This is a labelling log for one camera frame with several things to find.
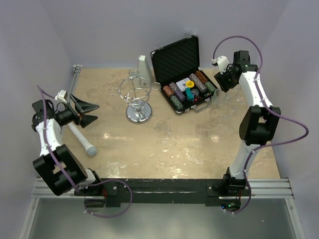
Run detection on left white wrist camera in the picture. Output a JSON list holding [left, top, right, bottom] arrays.
[[54, 90, 68, 104]]

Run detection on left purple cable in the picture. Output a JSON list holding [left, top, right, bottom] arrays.
[[36, 85, 134, 219]]

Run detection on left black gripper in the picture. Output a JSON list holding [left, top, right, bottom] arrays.
[[57, 94, 99, 128]]

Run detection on yellow dealer button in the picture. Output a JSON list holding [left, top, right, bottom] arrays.
[[185, 80, 195, 88]]

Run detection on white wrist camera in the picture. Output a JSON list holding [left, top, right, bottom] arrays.
[[212, 56, 229, 75], [54, 90, 68, 104]]

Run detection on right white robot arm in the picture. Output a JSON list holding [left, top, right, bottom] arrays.
[[212, 51, 281, 196]]

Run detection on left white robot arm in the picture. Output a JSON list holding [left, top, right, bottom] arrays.
[[31, 90, 103, 196]]

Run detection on poker chip stacks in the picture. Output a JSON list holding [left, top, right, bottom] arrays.
[[160, 70, 217, 115]]

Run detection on teal chip stack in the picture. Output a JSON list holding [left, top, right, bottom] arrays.
[[185, 88, 194, 102]]

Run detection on purple cable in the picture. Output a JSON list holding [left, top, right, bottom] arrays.
[[36, 85, 134, 219], [213, 35, 310, 215]]

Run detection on black poker chip case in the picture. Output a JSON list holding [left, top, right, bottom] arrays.
[[150, 35, 217, 115]]

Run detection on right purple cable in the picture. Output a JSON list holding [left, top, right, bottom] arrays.
[[213, 35, 310, 215]]

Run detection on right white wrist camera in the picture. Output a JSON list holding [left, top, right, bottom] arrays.
[[212, 56, 229, 75]]

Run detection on white playing card deck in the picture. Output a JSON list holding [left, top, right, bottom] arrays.
[[176, 78, 190, 92]]

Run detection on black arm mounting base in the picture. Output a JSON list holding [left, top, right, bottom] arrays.
[[75, 179, 251, 209]]

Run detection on white grey microphone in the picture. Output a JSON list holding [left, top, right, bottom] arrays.
[[68, 123, 98, 157]]

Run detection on clear wine glass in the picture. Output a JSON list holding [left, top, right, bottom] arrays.
[[235, 85, 245, 104], [228, 106, 239, 116], [128, 69, 140, 77], [212, 89, 230, 107]]

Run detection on chrome wine glass rack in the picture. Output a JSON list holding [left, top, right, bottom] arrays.
[[109, 76, 160, 124]]

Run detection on white grey metronome box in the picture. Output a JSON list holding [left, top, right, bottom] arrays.
[[138, 55, 152, 88]]

